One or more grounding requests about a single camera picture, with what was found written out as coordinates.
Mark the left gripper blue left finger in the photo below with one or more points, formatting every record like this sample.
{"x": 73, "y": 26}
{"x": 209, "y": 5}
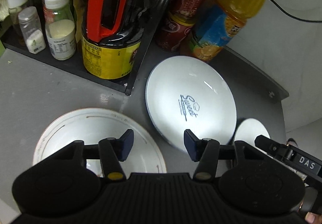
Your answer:
{"x": 125, "y": 144}

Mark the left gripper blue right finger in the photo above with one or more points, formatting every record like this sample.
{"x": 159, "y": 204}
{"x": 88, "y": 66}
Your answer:
{"x": 193, "y": 145}

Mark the large white plate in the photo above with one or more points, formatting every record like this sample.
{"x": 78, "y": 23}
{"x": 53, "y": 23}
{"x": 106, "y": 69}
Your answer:
{"x": 94, "y": 124}

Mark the white deep plate blue logo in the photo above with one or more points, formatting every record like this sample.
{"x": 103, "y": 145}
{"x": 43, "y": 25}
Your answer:
{"x": 185, "y": 93}

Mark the small white plate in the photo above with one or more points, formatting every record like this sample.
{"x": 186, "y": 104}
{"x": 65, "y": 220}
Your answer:
{"x": 249, "y": 130}

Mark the right hand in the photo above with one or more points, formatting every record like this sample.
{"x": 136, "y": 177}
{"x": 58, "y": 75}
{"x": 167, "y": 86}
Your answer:
{"x": 309, "y": 217}

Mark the black metal rack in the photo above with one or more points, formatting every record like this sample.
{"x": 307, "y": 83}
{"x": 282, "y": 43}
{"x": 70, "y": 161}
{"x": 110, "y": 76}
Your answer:
{"x": 75, "y": 65}

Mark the lower red can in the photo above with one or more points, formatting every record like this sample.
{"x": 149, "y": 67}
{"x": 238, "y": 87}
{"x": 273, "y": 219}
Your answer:
{"x": 173, "y": 31}

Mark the white cap seasoning bottle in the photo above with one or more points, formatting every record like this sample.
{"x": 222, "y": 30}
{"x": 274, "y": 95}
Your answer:
{"x": 60, "y": 28}

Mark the large soy sauce jug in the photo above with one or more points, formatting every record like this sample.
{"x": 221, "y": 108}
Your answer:
{"x": 111, "y": 35}

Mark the small clear spice jar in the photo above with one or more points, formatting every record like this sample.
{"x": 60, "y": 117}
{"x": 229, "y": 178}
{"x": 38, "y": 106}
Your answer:
{"x": 31, "y": 30}

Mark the orange juice bottle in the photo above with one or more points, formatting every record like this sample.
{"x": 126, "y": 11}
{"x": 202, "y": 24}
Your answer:
{"x": 217, "y": 26}

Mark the crumpled white cloth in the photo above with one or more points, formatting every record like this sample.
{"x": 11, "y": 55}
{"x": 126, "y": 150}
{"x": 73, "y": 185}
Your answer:
{"x": 4, "y": 10}

